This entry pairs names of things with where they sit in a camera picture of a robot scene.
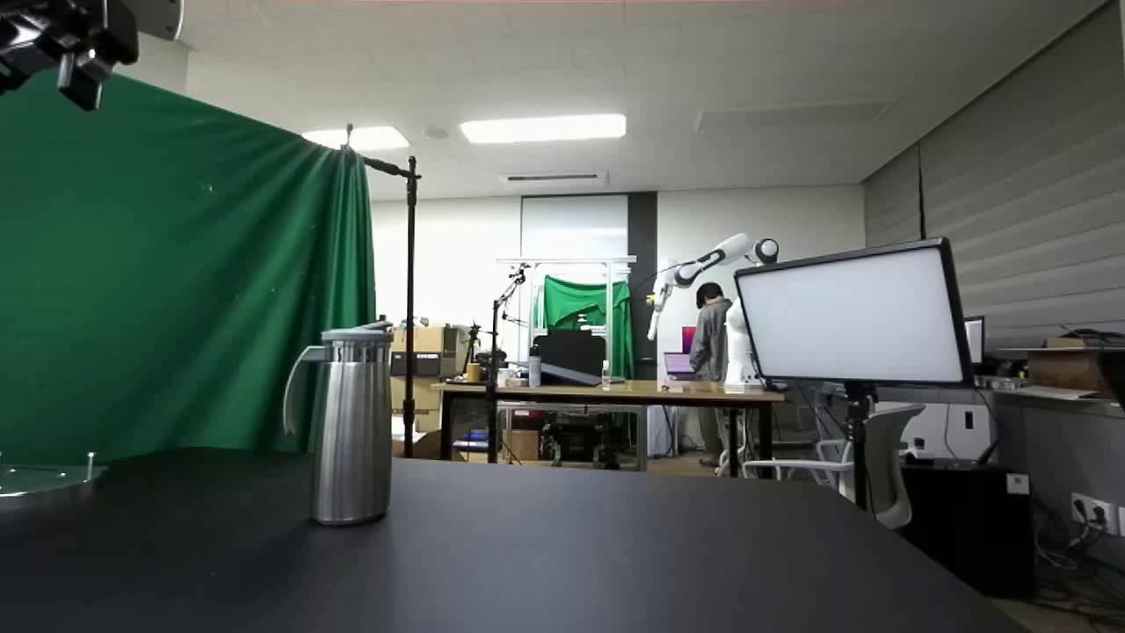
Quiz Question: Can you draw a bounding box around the white office chair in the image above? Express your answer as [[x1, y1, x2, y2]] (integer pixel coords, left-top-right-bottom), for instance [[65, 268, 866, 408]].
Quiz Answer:
[[742, 400, 920, 532]]

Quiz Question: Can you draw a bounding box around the wall power outlet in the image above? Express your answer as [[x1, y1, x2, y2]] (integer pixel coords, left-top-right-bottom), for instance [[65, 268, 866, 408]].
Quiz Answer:
[[1069, 493, 1120, 533]]

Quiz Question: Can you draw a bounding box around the small green backdrop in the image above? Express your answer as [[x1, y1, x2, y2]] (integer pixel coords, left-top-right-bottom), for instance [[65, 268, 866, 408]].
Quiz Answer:
[[538, 277, 638, 376]]

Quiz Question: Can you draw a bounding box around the person in grey top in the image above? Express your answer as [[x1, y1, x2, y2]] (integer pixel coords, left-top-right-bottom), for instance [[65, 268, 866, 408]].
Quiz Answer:
[[688, 280, 730, 469]]

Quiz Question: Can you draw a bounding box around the green backdrop cloth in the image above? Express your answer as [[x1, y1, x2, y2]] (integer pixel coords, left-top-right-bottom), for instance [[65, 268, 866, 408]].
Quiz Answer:
[[0, 79, 378, 462]]

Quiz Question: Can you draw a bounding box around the black backdrop stand pole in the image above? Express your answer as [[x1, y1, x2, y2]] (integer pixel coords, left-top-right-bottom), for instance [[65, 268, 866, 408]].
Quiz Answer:
[[344, 122, 422, 456]]

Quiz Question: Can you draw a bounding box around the black cabinet under desk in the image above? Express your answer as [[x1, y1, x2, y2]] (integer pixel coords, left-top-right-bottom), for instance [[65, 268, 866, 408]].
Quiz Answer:
[[904, 463, 1036, 599]]

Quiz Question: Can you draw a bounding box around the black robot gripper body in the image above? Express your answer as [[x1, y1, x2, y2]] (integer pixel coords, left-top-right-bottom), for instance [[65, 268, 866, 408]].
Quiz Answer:
[[0, 0, 140, 114]]

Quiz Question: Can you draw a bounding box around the silver metal thermos jug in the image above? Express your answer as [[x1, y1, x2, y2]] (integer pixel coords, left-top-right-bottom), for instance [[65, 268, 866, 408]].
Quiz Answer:
[[283, 325, 394, 527]]

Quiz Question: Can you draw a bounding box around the black background monitor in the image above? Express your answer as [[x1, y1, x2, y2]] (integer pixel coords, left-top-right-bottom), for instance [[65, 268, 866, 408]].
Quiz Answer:
[[533, 332, 606, 383]]

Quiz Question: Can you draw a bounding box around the ceiling light panel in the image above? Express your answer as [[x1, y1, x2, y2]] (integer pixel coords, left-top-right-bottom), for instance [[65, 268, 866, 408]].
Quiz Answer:
[[460, 114, 629, 144]]

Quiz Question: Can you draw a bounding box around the wooden background table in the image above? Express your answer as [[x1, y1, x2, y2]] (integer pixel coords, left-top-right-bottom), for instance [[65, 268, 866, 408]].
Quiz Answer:
[[440, 380, 785, 462]]

